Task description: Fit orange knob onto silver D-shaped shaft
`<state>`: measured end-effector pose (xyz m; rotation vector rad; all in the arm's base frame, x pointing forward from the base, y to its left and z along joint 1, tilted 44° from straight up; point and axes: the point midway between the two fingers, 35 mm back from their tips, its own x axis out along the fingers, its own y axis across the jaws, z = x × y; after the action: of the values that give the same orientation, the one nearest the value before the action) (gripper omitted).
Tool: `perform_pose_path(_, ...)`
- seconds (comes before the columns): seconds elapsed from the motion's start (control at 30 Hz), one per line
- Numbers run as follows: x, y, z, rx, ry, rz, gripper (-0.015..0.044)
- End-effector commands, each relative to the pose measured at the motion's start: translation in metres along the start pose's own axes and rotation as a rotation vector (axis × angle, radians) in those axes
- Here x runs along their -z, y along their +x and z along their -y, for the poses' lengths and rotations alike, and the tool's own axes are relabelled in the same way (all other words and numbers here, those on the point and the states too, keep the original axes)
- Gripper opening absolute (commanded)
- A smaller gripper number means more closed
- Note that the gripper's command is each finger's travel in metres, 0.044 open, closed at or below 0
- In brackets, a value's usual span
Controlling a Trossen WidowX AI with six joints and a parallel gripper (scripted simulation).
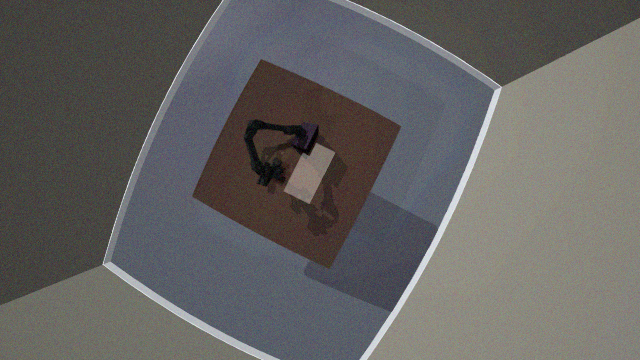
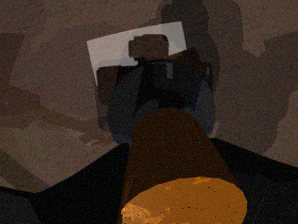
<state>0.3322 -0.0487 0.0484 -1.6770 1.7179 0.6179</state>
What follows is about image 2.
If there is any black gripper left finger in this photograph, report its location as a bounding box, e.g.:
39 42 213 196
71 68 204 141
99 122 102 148
0 143 130 224

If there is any orange knob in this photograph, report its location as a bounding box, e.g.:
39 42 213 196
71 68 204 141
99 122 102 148
117 108 247 224

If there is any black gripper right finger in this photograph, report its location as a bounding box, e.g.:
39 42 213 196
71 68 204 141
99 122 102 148
209 137 298 224

